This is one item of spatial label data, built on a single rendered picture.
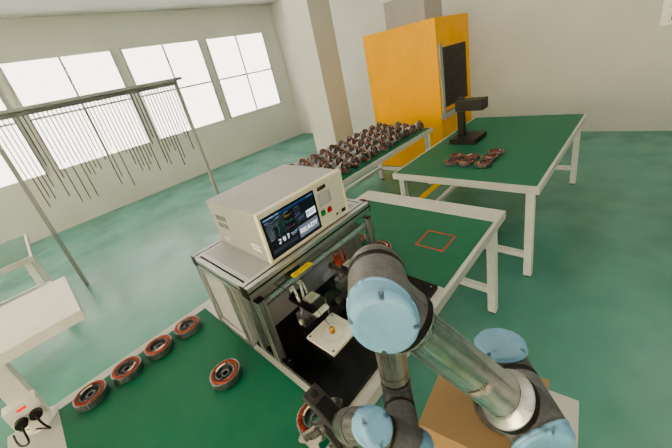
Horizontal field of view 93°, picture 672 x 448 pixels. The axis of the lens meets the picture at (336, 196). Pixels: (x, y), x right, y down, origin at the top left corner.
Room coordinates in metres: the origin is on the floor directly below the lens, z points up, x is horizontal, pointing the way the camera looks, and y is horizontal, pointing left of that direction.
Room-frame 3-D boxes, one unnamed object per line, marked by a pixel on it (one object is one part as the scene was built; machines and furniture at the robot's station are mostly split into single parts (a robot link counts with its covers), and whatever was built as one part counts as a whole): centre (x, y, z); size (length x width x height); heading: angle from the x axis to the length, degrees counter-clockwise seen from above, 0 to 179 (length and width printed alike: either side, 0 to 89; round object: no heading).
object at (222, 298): (1.10, 0.55, 0.91); 0.28 x 0.03 x 0.32; 43
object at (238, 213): (1.27, 0.25, 1.22); 0.44 x 0.39 x 0.20; 133
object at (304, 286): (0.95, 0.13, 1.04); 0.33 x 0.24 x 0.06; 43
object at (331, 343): (0.94, 0.13, 0.78); 0.15 x 0.15 x 0.01; 43
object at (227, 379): (0.87, 0.55, 0.77); 0.11 x 0.11 x 0.04
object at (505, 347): (0.52, -0.31, 0.99); 0.13 x 0.12 x 0.14; 173
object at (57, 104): (3.81, 2.33, 0.97); 1.84 x 0.50 x 1.93; 133
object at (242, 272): (1.26, 0.26, 1.09); 0.68 x 0.44 x 0.05; 133
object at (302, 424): (0.61, 0.20, 0.82); 0.11 x 0.11 x 0.04
